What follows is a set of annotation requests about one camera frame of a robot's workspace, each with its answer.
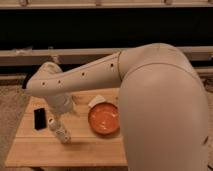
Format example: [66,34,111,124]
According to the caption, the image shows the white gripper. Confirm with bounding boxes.
[47,94,73,122]

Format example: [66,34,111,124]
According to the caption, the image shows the white bottle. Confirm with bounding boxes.
[48,118,71,144]

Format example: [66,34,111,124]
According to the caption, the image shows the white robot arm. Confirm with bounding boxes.
[26,43,209,171]

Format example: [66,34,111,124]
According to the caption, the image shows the black rectangular box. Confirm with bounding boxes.
[34,108,46,130]

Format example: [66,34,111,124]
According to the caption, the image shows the wooden table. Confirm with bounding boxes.
[5,88,126,167]

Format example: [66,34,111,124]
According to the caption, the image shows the orange bowl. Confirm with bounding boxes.
[88,102,120,135]

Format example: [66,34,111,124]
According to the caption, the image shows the long metal rail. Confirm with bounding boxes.
[0,46,213,66]

